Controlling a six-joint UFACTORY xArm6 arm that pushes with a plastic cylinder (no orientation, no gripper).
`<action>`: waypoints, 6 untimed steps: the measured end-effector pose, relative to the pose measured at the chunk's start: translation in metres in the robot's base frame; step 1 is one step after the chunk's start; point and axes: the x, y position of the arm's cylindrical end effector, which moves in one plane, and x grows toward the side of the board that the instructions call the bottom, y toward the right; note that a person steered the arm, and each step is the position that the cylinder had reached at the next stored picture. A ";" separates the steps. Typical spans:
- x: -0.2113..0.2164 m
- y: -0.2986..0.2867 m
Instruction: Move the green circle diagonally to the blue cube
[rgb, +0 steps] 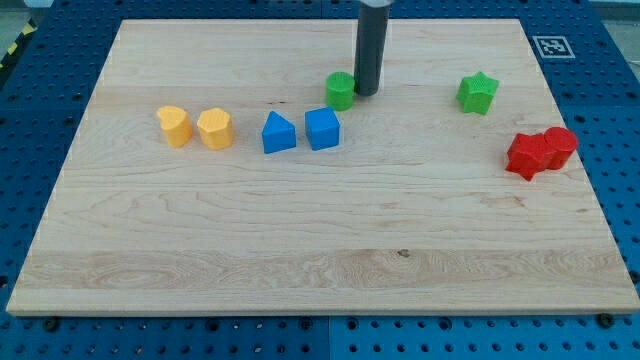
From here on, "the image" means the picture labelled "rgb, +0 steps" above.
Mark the white fiducial marker tag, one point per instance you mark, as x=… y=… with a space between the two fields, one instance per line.
x=553 y=47

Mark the blue cube block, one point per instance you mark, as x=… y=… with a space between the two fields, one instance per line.
x=322 y=128

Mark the red cylinder block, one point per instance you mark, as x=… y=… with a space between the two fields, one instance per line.
x=563 y=143

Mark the black bolt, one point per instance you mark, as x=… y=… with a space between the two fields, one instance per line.
x=605 y=320
x=51 y=324

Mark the black bolt front right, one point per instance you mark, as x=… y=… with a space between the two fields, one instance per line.
x=605 y=320

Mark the black bolt front left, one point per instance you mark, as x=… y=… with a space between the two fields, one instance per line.
x=51 y=324

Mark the yellow hexagon block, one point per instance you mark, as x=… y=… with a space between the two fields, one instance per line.
x=216 y=128

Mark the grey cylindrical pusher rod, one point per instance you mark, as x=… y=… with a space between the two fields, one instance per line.
x=370 y=41

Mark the yellow heart block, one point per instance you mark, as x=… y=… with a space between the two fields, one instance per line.
x=175 y=124

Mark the red star block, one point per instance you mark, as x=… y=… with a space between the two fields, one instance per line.
x=528 y=155

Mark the green cylinder block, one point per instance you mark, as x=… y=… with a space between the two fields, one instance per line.
x=340 y=91

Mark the green star block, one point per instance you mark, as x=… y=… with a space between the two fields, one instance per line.
x=476 y=93

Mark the blue triangular prism block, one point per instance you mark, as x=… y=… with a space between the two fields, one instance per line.
x=278 y=133

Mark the wooden board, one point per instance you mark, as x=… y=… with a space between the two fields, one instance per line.
x=412 y=213

